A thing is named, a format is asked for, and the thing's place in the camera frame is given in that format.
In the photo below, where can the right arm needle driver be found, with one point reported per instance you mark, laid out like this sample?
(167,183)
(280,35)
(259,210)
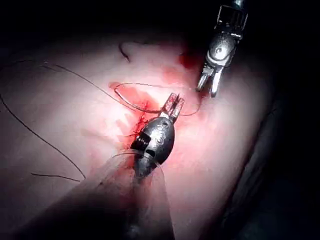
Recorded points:
(221,50)

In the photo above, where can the right arm needle driver jaw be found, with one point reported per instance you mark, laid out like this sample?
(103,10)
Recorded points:
(203,80)
(216,83)

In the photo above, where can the left arm needle driver jaw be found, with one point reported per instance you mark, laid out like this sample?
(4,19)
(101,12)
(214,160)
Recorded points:
(168,106)
(178,110)

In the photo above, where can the left arm needle driver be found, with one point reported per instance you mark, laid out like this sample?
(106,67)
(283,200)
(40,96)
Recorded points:
(157,140)

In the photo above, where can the black thread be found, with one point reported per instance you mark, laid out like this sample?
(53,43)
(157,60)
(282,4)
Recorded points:
(150,84)

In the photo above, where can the dark left arm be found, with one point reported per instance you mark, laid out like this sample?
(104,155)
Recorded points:
(100,207)

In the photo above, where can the dark right arm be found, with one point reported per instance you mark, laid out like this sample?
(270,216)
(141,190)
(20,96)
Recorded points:
(238,2)

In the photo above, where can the black stitching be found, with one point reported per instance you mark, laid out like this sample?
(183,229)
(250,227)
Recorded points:
(141,120)

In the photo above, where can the tissue pad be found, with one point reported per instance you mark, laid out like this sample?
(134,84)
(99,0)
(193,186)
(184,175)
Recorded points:
(212,150)

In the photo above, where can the dark grey cloth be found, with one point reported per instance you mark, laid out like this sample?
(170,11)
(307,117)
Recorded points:
(287,175)

